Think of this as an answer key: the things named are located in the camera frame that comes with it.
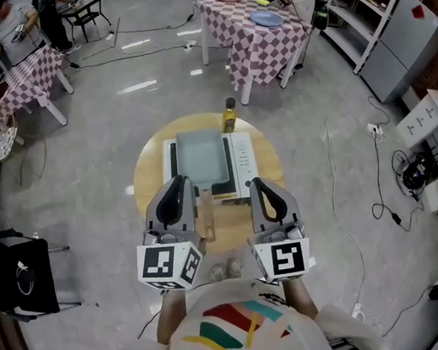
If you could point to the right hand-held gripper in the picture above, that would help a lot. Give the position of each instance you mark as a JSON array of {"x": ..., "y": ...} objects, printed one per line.
[{"x": 285, "y": 259}]

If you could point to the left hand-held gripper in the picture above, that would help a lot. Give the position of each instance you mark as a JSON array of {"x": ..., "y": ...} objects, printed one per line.
[{"x": 162, "y": 262}]

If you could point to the white induction stove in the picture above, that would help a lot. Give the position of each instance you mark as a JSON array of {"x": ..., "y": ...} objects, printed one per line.
[{"x": 242, "y": 155}]

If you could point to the blue-grey rectangular frying pan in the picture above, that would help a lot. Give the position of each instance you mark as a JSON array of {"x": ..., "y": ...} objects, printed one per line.
[{"x": 200, "y": 154}]

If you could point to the person's left forearm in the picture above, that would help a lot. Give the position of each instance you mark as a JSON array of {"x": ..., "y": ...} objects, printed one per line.
[{"x": 172, "y": 314}]

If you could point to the person's right forearm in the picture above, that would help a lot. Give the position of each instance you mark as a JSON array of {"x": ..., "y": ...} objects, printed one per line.
[{"x": 301, "y": 299}]

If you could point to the round wooden table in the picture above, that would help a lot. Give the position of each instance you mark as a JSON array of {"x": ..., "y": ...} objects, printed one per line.
[{"x": 230, "y": 220}]

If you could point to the person's right shoe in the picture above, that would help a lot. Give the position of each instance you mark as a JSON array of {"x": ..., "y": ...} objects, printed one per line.
[{"x": 234, "y": 267}]

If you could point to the person's shoe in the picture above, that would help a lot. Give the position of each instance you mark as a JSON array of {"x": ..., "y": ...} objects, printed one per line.
[
  {"x": 234, "y": 267},
  {"x": 217, "y": 272}
]

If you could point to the person's left shoe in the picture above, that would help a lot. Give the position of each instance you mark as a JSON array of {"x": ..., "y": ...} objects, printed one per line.
[{"x": 217, "y": 272}]

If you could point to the yellow oil bottle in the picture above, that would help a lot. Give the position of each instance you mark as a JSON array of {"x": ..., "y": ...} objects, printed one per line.
[{"x": 229, "y": 119}]

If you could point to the white power strip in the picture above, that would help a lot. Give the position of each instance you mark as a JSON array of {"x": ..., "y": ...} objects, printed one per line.
[
  {"x": 376, "y": 129},
  {"x": 190, "y": 45},
  {"x": 110, "y": 35},
  {"x": 357, "y": 310}
]

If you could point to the person's white printed shirt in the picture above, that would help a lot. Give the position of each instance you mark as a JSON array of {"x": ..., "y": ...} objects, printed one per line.
[{"x": 247, "y": 341}]

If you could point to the black round device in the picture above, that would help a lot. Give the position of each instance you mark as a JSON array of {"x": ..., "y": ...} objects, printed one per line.
[{"x": 415, "y": 174}]

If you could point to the checkered cloth table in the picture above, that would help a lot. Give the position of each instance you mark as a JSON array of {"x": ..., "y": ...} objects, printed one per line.
[
  {"x": 255, "y": 47},
  {"x": 29, "y": 80}
]

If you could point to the small white shelf unit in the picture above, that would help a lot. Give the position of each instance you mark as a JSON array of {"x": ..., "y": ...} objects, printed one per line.
[{"x": 435, "y": 131}]

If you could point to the blue plate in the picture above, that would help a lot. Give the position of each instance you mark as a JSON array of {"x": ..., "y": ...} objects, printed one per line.
[{"x": 266, "y": 18}]

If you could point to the yellow sponge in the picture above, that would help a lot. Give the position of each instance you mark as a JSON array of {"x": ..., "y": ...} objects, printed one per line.
[{"x": 262, "y": 1}]

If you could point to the grey cabinet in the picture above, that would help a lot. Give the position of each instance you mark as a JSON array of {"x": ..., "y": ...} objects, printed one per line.
[{"x": 405, "y": 44}]

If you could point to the black low table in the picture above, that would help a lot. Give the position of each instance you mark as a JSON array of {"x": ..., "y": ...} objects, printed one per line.
[{"x": 83, "y": 8}]

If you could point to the tall white shelf rack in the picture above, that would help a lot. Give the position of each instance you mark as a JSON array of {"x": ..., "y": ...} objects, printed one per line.
[{"x": 360, "y": 2}]

